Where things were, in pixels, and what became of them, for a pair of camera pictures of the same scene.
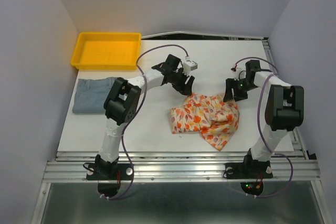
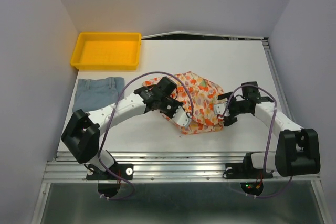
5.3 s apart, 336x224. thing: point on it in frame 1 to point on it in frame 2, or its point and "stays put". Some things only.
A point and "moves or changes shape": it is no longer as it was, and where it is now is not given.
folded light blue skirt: [91, 95] stays put
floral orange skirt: [217, 119] moves or changes shape
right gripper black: [230, 83] to [231, 118]
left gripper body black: [179, 76] to [168, 106]
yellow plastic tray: [106, 51] stays put
